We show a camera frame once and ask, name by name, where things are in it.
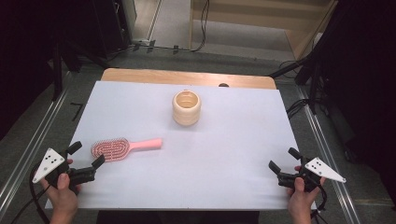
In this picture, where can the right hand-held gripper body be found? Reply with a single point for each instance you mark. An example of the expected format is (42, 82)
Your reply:
(323, 169)

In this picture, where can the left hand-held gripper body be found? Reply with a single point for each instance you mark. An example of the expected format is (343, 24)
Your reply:
(48, 163)

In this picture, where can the pink hairbrush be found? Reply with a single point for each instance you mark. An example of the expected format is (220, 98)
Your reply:
(144, 144)

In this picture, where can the beige ribbed cup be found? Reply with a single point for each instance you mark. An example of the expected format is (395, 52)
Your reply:
(186, 116)

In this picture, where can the person's left hand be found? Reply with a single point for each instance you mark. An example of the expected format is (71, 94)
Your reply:
(63, 199)

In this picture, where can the person's right hand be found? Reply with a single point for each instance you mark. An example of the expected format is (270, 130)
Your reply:
(300, 202)

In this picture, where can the white board sheet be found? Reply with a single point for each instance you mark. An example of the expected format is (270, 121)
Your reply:
(218, 155)

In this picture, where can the black metal stand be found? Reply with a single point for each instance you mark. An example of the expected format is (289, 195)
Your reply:
(57, 71)

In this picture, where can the wooden table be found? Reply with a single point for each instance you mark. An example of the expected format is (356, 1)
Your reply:
(155, 76)

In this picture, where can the black cabinet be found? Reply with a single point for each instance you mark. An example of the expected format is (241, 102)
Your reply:
(109, 28)

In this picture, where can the light wooden platform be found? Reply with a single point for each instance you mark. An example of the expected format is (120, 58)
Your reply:
(249, 15)

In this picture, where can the metal floor rail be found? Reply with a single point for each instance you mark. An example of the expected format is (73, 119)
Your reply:
(330, 161)
(28, 149)

